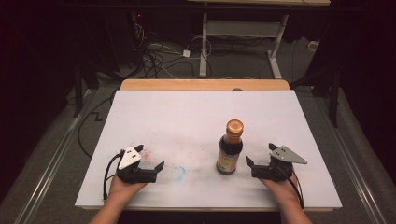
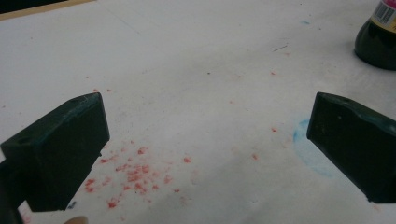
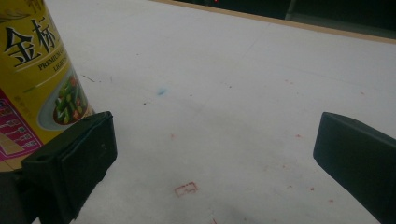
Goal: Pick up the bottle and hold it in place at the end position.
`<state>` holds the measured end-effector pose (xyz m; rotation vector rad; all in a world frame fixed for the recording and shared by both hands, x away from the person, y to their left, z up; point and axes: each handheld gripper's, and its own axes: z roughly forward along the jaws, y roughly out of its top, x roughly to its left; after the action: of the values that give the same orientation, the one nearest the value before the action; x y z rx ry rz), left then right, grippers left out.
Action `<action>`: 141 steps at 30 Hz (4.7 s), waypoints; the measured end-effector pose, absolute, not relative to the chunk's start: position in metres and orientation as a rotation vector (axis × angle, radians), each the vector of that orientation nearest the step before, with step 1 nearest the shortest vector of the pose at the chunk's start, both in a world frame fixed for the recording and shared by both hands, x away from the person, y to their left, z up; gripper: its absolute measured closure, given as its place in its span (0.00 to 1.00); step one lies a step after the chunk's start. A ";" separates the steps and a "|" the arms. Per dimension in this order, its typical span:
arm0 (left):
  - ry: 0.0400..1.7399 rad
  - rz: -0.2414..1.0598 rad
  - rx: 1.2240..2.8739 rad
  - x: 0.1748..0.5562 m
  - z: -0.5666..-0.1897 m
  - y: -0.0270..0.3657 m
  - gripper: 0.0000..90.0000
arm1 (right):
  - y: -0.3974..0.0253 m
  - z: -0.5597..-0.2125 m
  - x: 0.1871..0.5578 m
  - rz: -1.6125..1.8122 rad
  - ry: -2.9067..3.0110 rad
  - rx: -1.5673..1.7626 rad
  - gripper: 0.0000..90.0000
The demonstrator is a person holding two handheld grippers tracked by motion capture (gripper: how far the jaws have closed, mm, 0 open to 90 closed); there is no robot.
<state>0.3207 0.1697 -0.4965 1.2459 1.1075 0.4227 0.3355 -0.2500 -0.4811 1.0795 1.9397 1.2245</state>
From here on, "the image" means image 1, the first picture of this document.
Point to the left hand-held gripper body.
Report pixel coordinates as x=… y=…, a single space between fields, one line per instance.
x=130 y=158

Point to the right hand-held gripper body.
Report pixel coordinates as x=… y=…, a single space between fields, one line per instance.
x=285 y=155

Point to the dark sauce bottle copper cap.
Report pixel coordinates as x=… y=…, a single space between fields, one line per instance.
x=229 y=152

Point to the person's left hand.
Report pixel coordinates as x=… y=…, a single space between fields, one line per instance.
x=123 y=189

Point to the person's right hand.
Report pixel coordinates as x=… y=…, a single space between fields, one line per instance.
x=285 y=189

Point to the white table cover board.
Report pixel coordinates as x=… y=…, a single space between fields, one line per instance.
x=193 y=124

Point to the black metal stand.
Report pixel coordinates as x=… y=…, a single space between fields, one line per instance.
x=333 y=99
x=77 y=93

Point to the white power adapter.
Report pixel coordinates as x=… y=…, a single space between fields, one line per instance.
x=186 y=53

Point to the metal floor rail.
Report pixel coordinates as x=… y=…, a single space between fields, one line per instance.
x=351 y=168
x=53 y=161

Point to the white metal desk frame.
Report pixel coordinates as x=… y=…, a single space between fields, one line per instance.
x=204 y=46

